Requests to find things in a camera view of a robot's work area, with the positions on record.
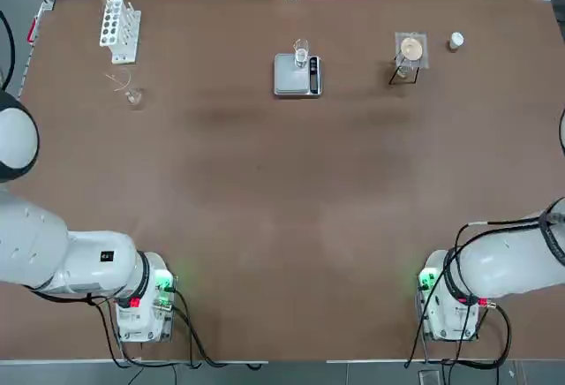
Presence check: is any black right arm base cable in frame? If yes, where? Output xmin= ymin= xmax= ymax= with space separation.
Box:
xmin=403 ymin=300 xmax=513 ymax=368

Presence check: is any white test tube rack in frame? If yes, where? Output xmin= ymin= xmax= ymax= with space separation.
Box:
xmin=97 ymin=0 xmax=143 ymax=65

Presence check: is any black left arm base cable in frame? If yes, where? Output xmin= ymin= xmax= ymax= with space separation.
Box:
xmin=83 ymin=290 xmax=266 ymax=371

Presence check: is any black arm base cable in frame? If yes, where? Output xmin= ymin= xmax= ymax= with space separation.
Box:
xmin=83 ymin=290 xmax=266 ymax=371
xmin=403 ymin=300 xmax=513 ymax=368

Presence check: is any small glass beaker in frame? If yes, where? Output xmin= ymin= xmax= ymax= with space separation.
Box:
xmin=293 ymin=39 xmax=310 ymax=68

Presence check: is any black tripod stand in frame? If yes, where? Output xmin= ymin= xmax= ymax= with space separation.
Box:
xmin=388 ymin=56 xmax=423 ymax=86

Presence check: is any silver digital balance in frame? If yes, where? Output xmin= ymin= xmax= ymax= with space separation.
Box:
xmin=272 ymin=52 xmax=324 ymax=98

